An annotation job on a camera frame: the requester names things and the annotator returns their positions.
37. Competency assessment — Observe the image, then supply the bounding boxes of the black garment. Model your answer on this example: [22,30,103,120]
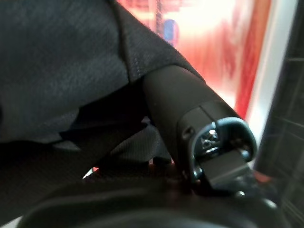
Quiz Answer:
[0,0,203,214]

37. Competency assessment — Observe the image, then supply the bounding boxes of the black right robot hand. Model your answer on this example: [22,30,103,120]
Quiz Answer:
[14,66,291,228]

